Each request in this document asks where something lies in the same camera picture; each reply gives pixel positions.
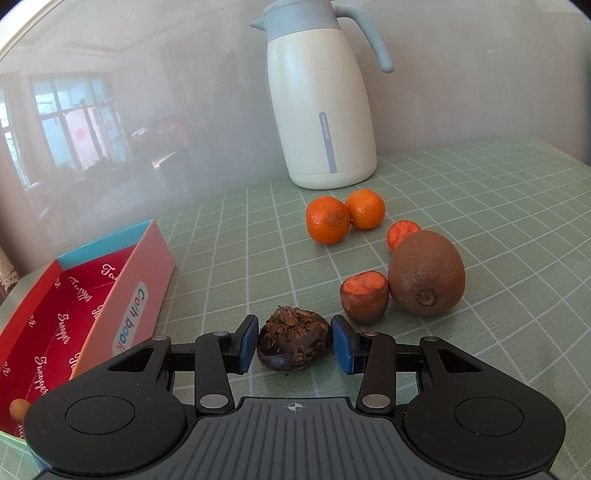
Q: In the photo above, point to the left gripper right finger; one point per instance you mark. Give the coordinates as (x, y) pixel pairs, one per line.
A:
(434, 408)

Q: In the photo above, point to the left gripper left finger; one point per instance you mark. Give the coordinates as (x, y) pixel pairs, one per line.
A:
(158, 407)

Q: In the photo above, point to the brown kiwi fruit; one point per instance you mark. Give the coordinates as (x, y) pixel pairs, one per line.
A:
(426, 275)

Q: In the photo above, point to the brown skinned orange cut fruit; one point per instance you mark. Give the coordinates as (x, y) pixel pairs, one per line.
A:
(365, 297)

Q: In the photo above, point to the dark dried fruit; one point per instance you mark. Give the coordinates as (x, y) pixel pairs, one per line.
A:
(293, 339)

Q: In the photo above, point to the orange cut fruit piece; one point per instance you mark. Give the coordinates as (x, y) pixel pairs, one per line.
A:
(399, 231)

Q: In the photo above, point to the mandarin orange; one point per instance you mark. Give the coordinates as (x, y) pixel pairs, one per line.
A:
(366, 208)
(327, 220)

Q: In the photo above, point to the small tan round fruit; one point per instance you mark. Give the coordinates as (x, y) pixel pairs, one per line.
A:
(18, 409)

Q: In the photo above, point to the red pink cardboard box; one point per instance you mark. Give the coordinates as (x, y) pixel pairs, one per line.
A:
(86, 307)

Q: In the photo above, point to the green checked tablecloth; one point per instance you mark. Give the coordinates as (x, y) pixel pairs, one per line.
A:
(518, 211)

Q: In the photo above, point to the white thermos jug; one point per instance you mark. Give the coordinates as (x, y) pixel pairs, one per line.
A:
(320, 102)

